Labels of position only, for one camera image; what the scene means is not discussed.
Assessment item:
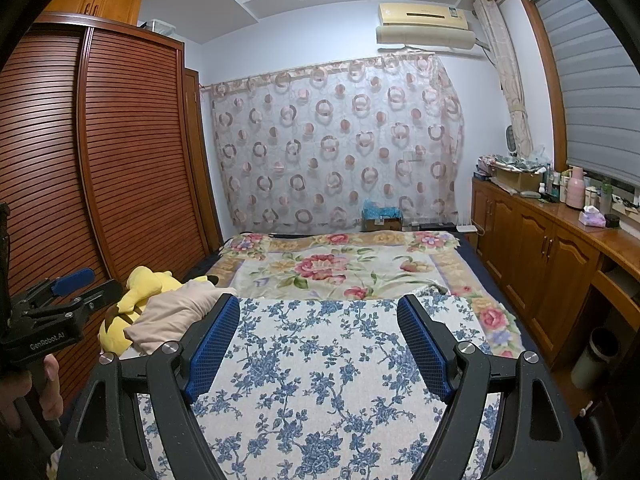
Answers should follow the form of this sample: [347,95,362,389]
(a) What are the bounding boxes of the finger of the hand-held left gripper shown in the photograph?
[22,267,97,303]
[65,280,123,313]

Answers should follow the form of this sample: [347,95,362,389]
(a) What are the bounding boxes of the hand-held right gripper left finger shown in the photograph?
[57,291,241,480]

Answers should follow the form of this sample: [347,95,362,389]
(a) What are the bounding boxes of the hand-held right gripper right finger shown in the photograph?
[396,294,583,480]

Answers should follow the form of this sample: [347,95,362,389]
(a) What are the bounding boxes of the beige printed t-shirt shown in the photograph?
[122,280,238,356]

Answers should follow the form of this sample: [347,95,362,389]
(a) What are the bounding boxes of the person's left hand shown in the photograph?
[0,354,63,441]

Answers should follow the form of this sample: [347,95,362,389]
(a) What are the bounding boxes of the yellow plush toy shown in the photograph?
[97,266,216,351]

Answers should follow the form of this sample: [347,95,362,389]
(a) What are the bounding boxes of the blue floral bed sheet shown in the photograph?
[135,296,583,480]

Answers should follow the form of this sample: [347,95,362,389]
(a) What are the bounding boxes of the wooden louvered wardrobe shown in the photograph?
[0,12,223,401]

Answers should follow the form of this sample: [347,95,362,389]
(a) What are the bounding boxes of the cardboard box with blue bag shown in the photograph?
[361,199,403,232]

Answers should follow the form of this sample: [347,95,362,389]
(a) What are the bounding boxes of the wooden sideboard cabinet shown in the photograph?
[470,175,640,376]

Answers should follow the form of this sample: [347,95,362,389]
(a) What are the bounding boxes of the grey waste bin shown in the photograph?
[570,327,621,391]

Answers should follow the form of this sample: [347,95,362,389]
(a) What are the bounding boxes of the stack of folded cloths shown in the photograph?
[475,155,546,171]

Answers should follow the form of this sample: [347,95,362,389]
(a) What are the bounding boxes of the cluster of toiletry bottles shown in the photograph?
[537,165,571,203]

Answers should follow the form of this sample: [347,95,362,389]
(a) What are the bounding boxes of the purple tissue pack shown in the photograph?
[578,205,606,227]

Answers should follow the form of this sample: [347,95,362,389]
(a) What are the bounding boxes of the pink thermos bottle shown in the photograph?
[565,165,587,209]

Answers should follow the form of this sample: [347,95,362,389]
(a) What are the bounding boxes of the sheer circle-patterned curtain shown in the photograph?
[210,55,465,231]

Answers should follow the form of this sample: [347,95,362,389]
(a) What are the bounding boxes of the clear plastic storage box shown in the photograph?
[137,17,176,36]

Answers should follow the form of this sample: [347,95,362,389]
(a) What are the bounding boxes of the tied beige curtain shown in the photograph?
[472,0,533,158]

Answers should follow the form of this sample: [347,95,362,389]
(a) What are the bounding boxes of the beige wall air conditioner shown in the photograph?
[376,2,477,51]

